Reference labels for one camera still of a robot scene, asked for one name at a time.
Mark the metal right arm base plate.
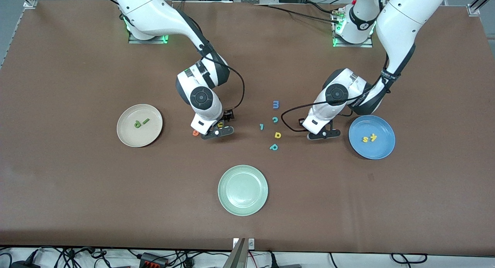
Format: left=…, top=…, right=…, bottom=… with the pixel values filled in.
left=128, top=28, right=169, bottom=44

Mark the black cable on table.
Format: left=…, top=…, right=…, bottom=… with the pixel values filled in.
left=253, top=3, right=341, bottom=24

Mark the blue round plate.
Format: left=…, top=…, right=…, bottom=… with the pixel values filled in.
left=348, top=114, right=396, bottom=160

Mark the pale green round plate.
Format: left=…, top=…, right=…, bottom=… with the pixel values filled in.
left=218, top=165, right=269, bottom=217

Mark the beige round plate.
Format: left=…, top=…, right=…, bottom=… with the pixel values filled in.
left=116, top=104, right=163, bottom=148

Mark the black looped floor cable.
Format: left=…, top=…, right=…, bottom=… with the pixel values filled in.
left=390, top=253, right=428, bottom=265

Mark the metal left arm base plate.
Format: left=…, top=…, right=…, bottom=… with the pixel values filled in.
left=333, top=7, right=374, bottom=48

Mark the aluminium camera post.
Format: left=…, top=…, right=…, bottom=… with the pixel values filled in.
left=224, top=238, right=248, bottom=268

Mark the black orange power strip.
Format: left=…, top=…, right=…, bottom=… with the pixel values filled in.
left=140, top=253, right=169, bottom=268

